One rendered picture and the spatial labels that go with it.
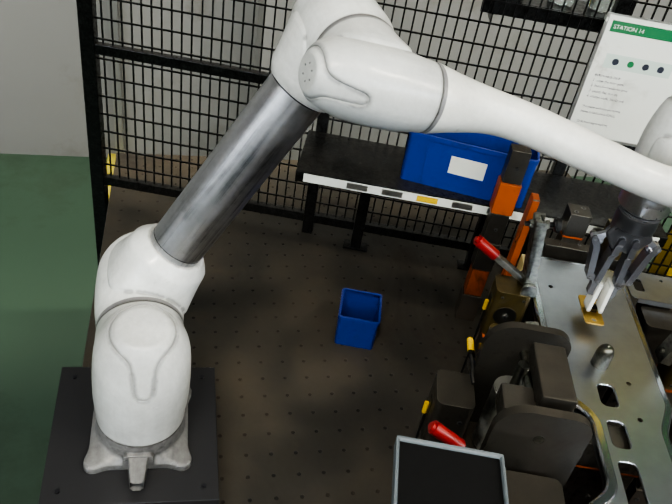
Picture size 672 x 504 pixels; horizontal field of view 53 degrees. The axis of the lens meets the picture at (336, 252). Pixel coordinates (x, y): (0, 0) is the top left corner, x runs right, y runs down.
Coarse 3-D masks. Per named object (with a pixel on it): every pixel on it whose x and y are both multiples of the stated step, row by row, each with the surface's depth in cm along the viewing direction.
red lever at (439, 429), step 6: (432, 426) 90; (438, 426) 90; (444, 426) 90; (432, 432) 90; (438, 432) 89; (444, 432) 90; (450, 432) 90; (438, 438) 90; (444, 438) 90; (450, 438) 90; (456, 438) 91; (450, 444) 90; (456, 444) 91; (462, 444) 91
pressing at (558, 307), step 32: (544, 288) 144; (576, 288) 145; (544, 320) 135; (576, 320) 137; (608, 320) 138; (576, 352) 129; (640, 352) 132; (576, 384) 122; (608, 384) 123; (640, 384) 125; (608, 416) 117; (640, 416) 118; (608, 448) 111; (640, 448) 112; (608, 480) 106; (640, 480) 107
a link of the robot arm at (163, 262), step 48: (336, 0) 97; (288, 48) 101; (288, 96) 104; (240, 144) 109; (288, 144) 110; (192, 192) 115; (240, 192) 113; (144, 240) 120; (192, 240) 118; (96, 288) 125; (144, 288) 119; (192, 288) 124
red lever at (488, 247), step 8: (480, 240) 128; (480, 248) 129; (488, 248) 129; (488, 256) 130; (496, 256) 130; (504, 264) 131; (512, 264) 132; (512, 272) 132; (520, 272) 133; (520, 280) 133
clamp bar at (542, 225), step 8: (536, 216) 125; (544, 216) 126; (528, 224) 125; (536, 224) 124; (544, 224) 123; (552, 224) 125; (560, 224) 124; (536, 232) 125; (544, 232) 124; (528, 240) 130; (536, 240) 126; (544, 240) 125; (528, 248) 129; (536, 248) 127; (528, 256) 129; (536, 256) 128; (528, 264) 129; (536, 264) 129; (528, 272) 130; (536, 272) 130; (528, 280) 131
